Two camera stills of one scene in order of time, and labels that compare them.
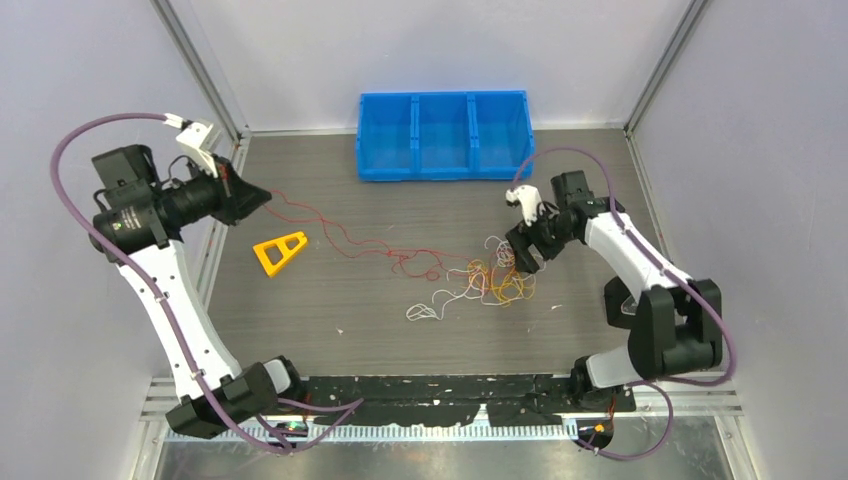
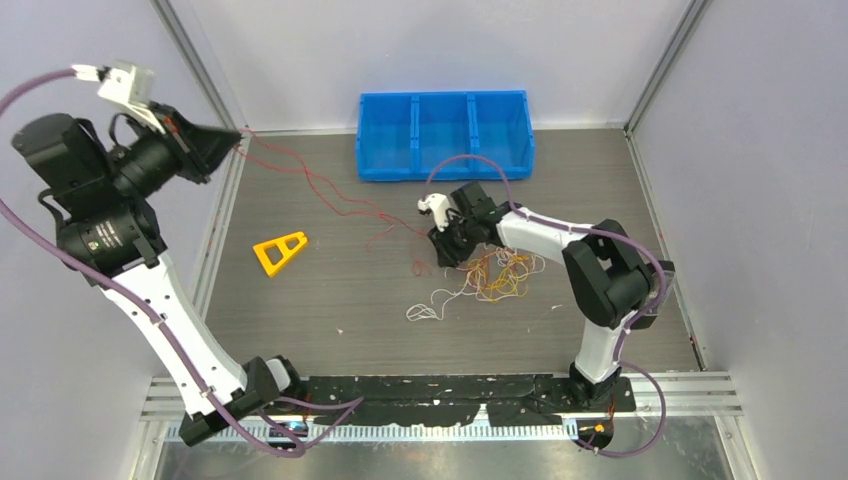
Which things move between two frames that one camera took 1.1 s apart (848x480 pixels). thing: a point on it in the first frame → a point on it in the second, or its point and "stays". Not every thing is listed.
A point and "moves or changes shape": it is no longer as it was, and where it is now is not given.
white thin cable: (495, 283) stays
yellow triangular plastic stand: (261, 253) stays
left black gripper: (236, 198) → (197, 149)
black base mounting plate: (506, 400) stays
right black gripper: (521, 237) → (449, 254)
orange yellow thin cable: (504, 283) moves or changes shape
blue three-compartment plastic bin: (443, 135) stays
